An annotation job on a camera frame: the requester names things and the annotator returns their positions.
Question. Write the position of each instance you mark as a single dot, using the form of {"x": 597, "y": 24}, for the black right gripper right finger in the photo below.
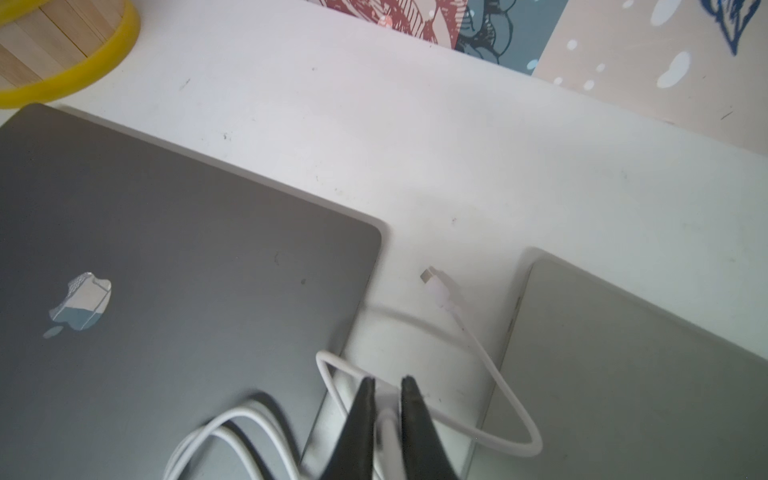
{"x": 423, "y": 454}

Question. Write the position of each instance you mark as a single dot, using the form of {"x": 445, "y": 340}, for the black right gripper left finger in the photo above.
{"x": 353, "y": 455}

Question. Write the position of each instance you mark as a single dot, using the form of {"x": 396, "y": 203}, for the silver laptop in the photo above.
{"x": 595, "y": 383}

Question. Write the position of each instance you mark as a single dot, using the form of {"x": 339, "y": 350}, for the dark grey laptop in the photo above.
{"x": 145, "y": 292}

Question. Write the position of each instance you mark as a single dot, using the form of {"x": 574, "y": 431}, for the yellow wooden steamer basket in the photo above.
{"x": 52, "y": 49}

